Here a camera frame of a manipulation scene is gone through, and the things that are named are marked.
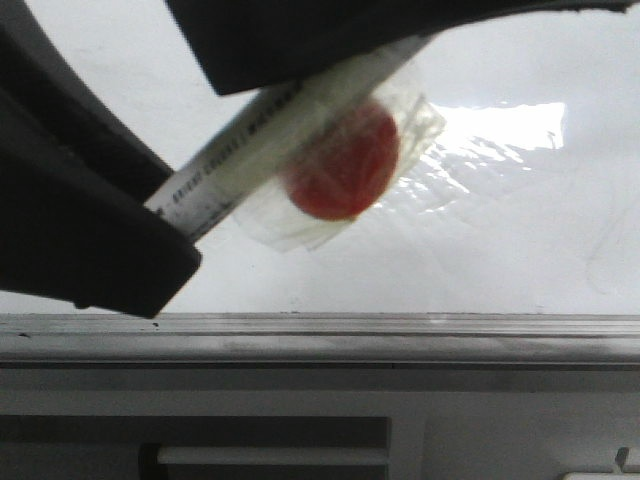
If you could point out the aluminium whiteboard frame rail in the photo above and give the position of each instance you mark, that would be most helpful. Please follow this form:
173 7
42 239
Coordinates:
366 338

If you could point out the clear adhesive tape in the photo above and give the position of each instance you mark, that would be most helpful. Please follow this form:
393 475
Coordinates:
269 216

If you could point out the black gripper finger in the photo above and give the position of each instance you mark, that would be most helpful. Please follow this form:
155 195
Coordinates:
244 45
74 182

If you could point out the white whiteboard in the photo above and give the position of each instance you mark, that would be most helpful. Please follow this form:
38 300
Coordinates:
527 203

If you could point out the red round magnet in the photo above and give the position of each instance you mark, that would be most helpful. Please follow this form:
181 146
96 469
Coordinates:
347 168

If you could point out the white black-tip whiteboard marker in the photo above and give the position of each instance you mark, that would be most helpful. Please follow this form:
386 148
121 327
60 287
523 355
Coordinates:
282 121

